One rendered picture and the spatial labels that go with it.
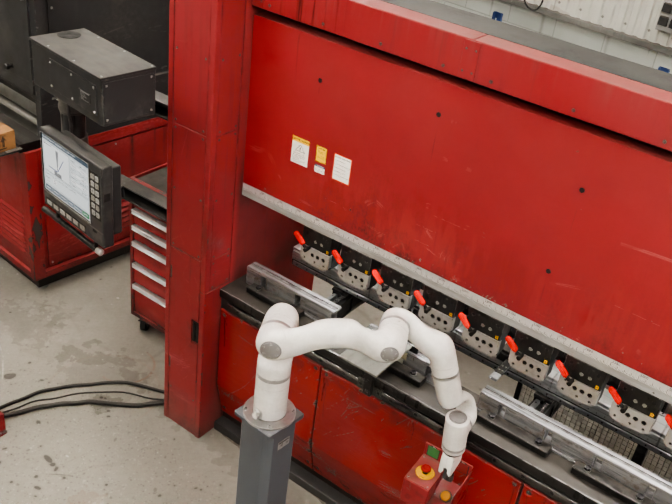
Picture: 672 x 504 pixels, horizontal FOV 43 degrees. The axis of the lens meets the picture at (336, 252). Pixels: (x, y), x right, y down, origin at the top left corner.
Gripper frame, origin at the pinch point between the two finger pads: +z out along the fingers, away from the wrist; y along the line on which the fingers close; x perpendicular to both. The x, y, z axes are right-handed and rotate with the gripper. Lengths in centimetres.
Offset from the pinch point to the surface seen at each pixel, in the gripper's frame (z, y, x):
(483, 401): -4.0, -37.1, -3.7
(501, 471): 11.3, -21.7, 12.9
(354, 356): -15, -21, -54
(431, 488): 6.9, 3.4, -4.8
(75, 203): -59, 5, -171
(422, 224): -68, -47, -42
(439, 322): -31, -41, -28
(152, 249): 23, -65, -206
